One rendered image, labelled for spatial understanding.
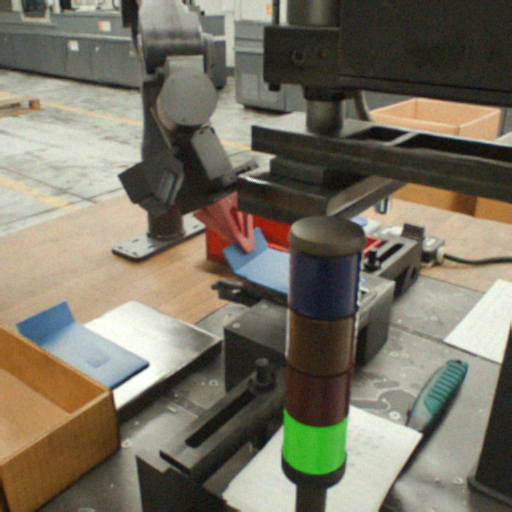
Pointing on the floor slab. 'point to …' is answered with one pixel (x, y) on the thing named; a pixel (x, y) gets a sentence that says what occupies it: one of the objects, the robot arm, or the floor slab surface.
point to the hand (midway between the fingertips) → (245, 245)
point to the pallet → (18, 103)
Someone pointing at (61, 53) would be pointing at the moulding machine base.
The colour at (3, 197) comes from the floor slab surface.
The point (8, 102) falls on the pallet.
